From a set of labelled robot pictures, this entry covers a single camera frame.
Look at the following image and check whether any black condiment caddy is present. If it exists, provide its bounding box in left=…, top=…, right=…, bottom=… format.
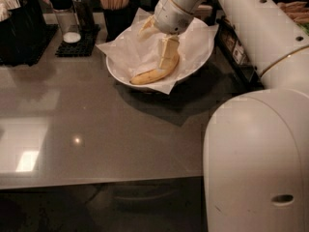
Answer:
left=0, top=0, right=46, bottom=62

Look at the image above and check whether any white bowl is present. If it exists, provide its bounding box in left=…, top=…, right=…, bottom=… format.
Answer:
left=105, top=14, right=216, bottom=93

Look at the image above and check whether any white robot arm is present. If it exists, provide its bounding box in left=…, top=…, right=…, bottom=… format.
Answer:
left=154, top=0, right=309, bottom=232

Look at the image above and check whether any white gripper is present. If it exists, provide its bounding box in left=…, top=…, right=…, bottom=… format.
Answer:
left=138, top=0, right=193, bottom=70

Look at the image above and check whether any white paper liner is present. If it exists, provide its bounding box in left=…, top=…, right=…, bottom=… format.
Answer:
left=96, top=7, right=220, bottom=96

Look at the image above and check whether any yellow banana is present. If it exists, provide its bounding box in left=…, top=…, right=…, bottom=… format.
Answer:
left=130, top=53, right=180, bottom=85

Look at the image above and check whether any large black rubber mat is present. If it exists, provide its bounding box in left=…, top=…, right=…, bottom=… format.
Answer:
left=0, top=24, right=58, bottom=67

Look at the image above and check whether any salt shaker black cap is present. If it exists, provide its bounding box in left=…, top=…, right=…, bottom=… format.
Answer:
left=50, top=0, right=81, bottom=44

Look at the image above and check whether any black wire packet rack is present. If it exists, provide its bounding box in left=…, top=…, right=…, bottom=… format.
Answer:
left=216, top=15, right=264, bottom=91

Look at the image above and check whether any pepper shaker black cap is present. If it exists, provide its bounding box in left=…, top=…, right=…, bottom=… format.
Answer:
left=72, top=0, right=95, bottom=32

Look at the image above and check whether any small black rubber mat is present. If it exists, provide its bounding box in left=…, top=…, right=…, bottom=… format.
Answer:
left=55, top=24, right=100, bottom=57

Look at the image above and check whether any black cup of stirrers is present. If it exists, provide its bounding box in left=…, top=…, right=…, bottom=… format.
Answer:
left=99, top=0, right=139, bottom=41

